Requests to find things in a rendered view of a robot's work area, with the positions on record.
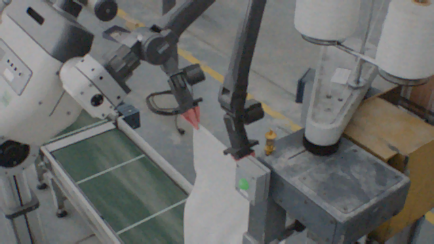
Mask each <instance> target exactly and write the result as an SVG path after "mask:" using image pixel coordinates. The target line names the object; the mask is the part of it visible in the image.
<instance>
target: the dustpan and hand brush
mask: <svg viewBox="0 0 434 244"><path fill-rule="evenodd" d="M117 15H118V16H119V17H120V18H123V19H124V20H127V24H126V25H125V27H127V28H128V29H130V30H135V29H136V28H138V27H139V26H138V23H137V22H135V21H133V20H131V19H129V18H126V17H125V16H123V15H121V14H117ZM99 23H102V22H97V24H98V25H99V26H101V25H100V24H99ZM102 24H103V25H105V24H104V23H102ZM105 26H106V27H108V26H107V25H105ZM101 27H102V28H104V29H105V31H103V32H102V37H103V38H105V39H108V40H111V41H114V42H117V43H121V42H122V41H123V40H124V39H125V38H126V37H127V36H128V35H129V34H130V33H131V31H128V30H127V29H125V28H123V27H121V26H117V25H113V26H112V27H108V29H106V28H105V27H103V26H101Z"/></svg>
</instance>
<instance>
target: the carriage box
mask: <svg viewBox="0 0 434 244"><path fill-rule="evenodd" d="M402 87H403V86H402V85H395V86H393V87H390V88H388V89H386V90H384V91H383V92H380V93H379V94H376V95H375V96H372V97H371V98H368V99H365V100H363V101H361V102H360V104H359V106H358V107H357V110H356V111H355V113H354V114H353V116H352V117H351V119H350V121H349V122H350V123H352V124H353V125H355V126H357V127H358V128H360V129H362V130H364V131H365V132H367V133H368V134H371V135H373V136H374V137H376V138H378V139H379V140H381V141H383V142H384V143H385V144H387V145H389V146H390V147H392V148H394V149H395V150H398V151H399V153H398V154H396V155H395V156H393V157H391V158H390V159H388V160H387V163H386V164H387V165H389V166H390V167H393V168H395V169H396V170H398V171H400V172H401V173H402V174H403V175H405V176H407V177H409V179H410V180H411V185H410V188H409V191H408V195H407V198H406V202H405V204H404V207H403V209H402V210H401V212H399V213H398V214H397V215H396V216H394V217H392V218H390V219H388V220H387V221H386V222H384V223H383V224H381V225H380V226H379V227H377V228H375V229H374V230H373V231H371V232H369V233H368V235H369V236H371V237H372V238H373V239H374V240H376V241H377V242H379V243H380V244H384V242H385V241H387V240H388V239H390V238H391V237H392V236H394V235H396V234H397V233H399V232H401V230H403V229H404V228H405V227H407V226H408V225H410V224H411V223H413V222H414V221H415V220H417V219H418V218H420V217H421V216H423V215H425V214H426V213H427V212H428V211H430V210H432V209H433V208H434V125H431V124H430V123H427V121H428V119H427V118H425V117H424V116H420V115H418V114H417V113H415V112H413V111H411V110H410V109H408V108H406V107H404V106H402V105H398V104H399V99H400V97H401V90H402Z"/></svg>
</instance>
